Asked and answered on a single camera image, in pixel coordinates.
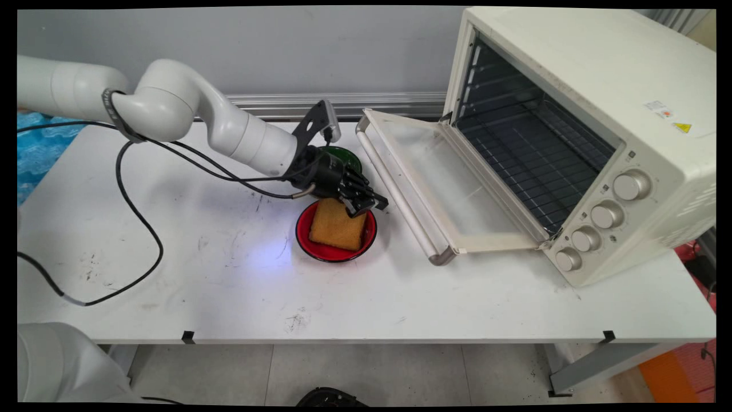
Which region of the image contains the grey table leg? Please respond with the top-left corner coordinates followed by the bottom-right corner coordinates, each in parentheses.
top-left (548, 342), bottom-right (688, 398)

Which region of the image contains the white rounded cover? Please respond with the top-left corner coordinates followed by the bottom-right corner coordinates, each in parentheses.
top-left (17, 322), bottom-right (146, 403)

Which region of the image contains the large silver oven knob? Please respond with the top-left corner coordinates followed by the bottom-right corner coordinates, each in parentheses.
top-left (613, 170), bottom-right (652, 201)

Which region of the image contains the brown bread slice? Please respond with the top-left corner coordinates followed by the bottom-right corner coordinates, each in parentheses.
top-left (309, 197), bottom-right (368, 252)

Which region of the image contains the red bowl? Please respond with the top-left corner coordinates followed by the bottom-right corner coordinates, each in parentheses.
top-left (295, 199), bottom-right (378, 264)

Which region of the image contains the dark camera mount bracket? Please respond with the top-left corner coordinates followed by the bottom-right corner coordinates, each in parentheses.
top-left (291, 101), bottom-right (330, 153)

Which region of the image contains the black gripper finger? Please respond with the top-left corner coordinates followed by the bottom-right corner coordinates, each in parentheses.
top-left (343, 168), bottom-right (390, 211)
top-left (338, 185), bottom-right (376, 219)

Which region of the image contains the grey ribbed panel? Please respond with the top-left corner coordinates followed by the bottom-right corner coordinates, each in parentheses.
top-left (634, 8), bottom-right (716, 53)

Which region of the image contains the aluminium wall rail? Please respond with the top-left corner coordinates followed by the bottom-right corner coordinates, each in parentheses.
top-left (225, 93), bottom-right (447, 121)

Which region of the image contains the blue patterned cloth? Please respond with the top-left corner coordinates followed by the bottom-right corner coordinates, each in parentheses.
top-left (17, 111), bottom-right (87, 205)

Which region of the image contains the black object on floor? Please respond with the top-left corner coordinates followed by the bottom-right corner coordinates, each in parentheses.
top-left (296, 387), bottom-right (370, 407)

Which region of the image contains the long black camera cable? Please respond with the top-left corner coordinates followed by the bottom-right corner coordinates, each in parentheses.
top-left (17, 120), bottom-right (335, 307)

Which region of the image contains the metal oven rack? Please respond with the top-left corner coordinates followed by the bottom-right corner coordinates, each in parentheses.
top-left (457, 97), bottom-right (616, 235)

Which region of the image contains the green bowl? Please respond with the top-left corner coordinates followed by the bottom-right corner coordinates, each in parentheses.
top-left (318, 145), bottom-right (363, 176)

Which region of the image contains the black cable strap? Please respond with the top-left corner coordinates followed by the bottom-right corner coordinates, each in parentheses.
top-left (101, 88), bottom-right (146, 144)

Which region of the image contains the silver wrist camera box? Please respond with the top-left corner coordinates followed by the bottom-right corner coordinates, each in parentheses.
top-left (318, 100), bottom-right (343, 144)

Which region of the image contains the glass oven door with handle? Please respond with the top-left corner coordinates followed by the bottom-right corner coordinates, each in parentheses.
top-left (356, 109), bottom-right (553, 267)

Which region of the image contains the orange box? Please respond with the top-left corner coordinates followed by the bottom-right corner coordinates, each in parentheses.
top-left (637, 342), bottom-right (716, 403)

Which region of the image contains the cream toaster oven body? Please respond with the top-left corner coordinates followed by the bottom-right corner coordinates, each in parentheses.
top-left (443, 7), bottom-right (717, 288)

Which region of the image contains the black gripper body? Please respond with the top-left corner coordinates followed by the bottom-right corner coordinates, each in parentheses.
top-left (285, 145), bottom-right (350, 199)

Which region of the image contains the black cable with silver plug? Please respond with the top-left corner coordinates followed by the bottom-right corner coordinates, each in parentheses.
top-left (137, 136), bottom-right (317, 200)

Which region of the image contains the red object behind table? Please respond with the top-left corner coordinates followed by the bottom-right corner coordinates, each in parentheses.
top-left (674, 239), bottom-right (716, 314)

